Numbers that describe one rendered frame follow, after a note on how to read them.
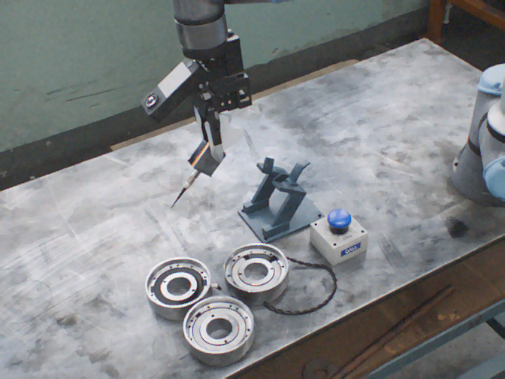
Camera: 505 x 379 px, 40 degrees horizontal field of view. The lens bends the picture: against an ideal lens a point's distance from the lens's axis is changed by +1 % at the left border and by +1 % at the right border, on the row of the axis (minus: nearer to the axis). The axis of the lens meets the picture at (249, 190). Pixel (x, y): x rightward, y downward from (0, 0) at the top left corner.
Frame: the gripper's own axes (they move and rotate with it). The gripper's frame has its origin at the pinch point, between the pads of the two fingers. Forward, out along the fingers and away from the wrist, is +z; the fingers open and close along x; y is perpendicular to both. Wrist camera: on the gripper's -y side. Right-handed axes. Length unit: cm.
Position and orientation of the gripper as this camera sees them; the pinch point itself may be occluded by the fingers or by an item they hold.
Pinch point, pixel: (211, 152)
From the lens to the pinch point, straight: 115.4
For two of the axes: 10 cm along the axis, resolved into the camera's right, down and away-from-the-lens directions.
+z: 1.1, 7.7, 6.3
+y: 9.0, -3.4, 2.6
